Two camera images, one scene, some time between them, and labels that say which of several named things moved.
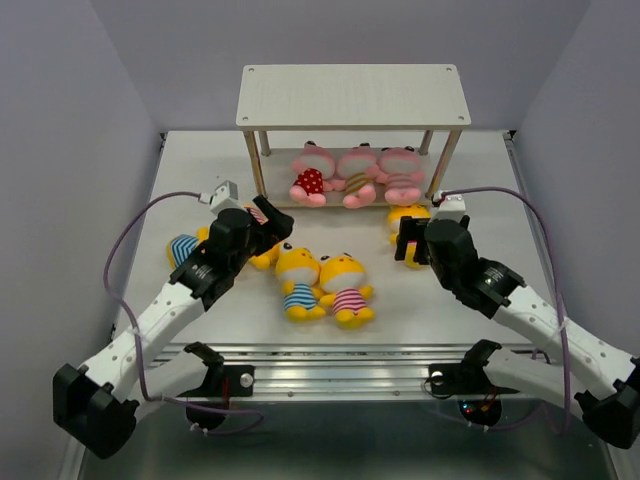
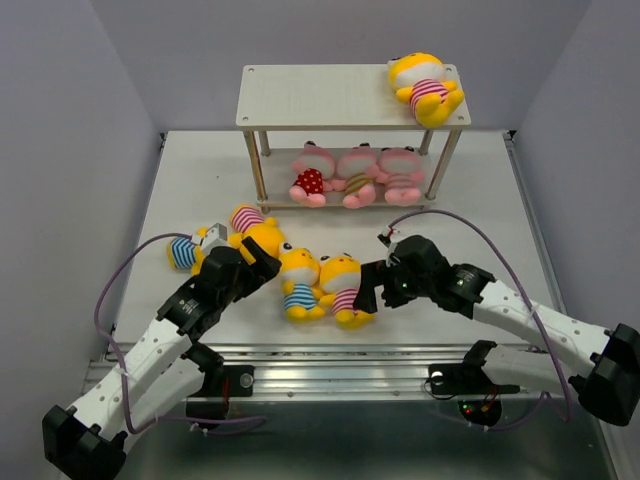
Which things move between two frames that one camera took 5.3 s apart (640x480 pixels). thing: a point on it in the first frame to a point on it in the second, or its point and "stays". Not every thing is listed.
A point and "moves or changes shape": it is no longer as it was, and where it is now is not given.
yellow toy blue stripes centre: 298,271 stays
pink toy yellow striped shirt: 356,169 stays
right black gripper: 412,228 to 374,273
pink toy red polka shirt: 314,167 stays
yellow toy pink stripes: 342,276 stays
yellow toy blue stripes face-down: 179,246 stays
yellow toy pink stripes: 394,221 moves or changes shape
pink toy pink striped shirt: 399,169 stays
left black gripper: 279,225 to 265,268
